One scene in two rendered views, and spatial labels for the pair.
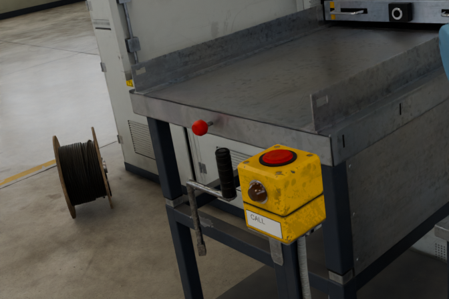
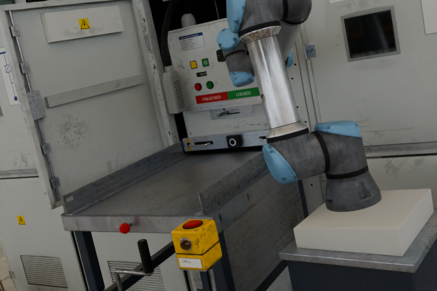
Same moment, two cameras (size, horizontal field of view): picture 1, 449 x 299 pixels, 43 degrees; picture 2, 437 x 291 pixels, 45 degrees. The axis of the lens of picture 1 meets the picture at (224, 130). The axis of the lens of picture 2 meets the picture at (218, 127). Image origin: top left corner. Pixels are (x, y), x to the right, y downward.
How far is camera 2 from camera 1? 0.58 m
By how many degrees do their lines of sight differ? 21
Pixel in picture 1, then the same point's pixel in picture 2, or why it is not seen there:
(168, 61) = (86, 189)
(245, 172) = (176, 234)
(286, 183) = (201, 235)
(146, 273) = not seen: outside the picture
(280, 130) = (181, 218)
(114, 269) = not seen: outside the picture
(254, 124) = (162, 218)
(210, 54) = (113, 182)
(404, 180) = (257, 242)
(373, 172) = (239, 238)
